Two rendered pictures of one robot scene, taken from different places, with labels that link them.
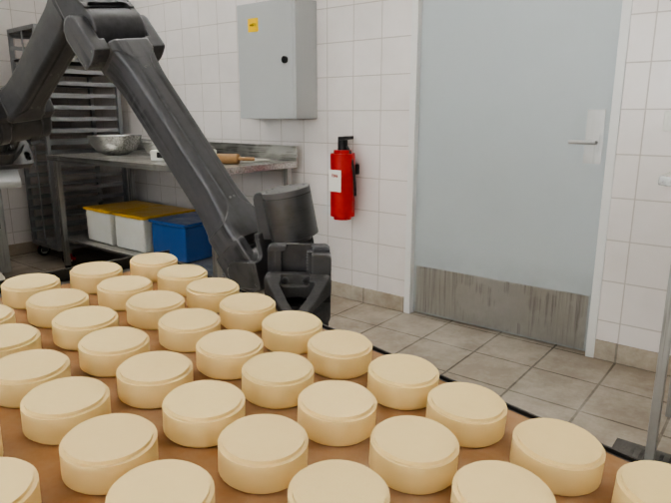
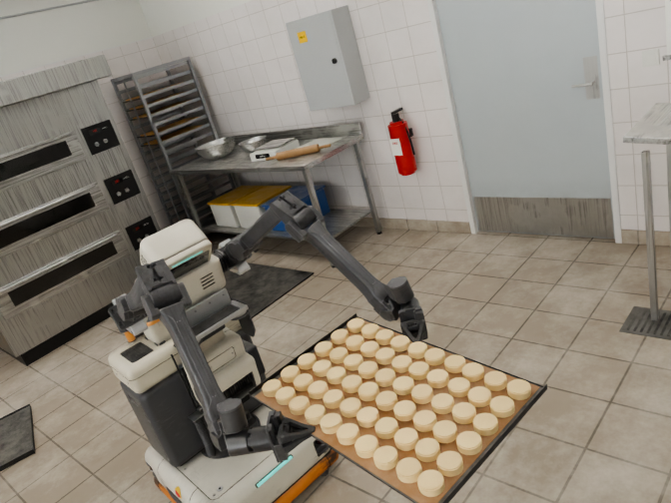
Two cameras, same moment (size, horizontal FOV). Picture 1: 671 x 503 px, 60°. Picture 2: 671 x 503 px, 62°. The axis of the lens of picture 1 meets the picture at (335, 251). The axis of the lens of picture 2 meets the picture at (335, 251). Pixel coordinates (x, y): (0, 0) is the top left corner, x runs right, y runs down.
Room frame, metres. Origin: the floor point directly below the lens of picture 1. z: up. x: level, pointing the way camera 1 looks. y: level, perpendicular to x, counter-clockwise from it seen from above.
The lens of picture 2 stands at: (-0.76, -0.04, 1.82)
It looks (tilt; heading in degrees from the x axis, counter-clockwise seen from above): 22 degrees down; 10
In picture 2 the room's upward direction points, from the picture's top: 17 degrees counter-clockwise
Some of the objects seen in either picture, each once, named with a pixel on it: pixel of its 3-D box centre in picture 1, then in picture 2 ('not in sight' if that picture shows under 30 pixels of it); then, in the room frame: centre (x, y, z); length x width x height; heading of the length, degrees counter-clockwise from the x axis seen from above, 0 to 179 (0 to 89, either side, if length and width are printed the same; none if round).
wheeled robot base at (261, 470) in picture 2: not in sight; (239, 454); (1.16, 0.98, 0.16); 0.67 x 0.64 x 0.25; 46
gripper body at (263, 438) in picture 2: not in sight; (266, 438); (0.23, 0.41, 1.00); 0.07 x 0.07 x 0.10; 1
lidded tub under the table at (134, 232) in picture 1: (155, 228); (265, 207); (4.22, 1.33, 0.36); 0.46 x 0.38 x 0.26; 142
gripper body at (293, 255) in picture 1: (299, 283); (412, 319); (0.62, 0.04, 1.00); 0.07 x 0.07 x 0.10; 1
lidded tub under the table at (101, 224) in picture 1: (124, 222); (240, 206); (4.47, 1.65, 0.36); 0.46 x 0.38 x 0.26; 140
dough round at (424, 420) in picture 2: not in sight; (424, 420); (0.20, 0.04, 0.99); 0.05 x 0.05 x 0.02
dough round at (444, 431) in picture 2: not in sight; (444, 431); (0.17, 0.00, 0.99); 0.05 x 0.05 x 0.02
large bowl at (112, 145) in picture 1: (115, 145); (218, 150); (4.45, 1.66, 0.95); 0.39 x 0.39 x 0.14
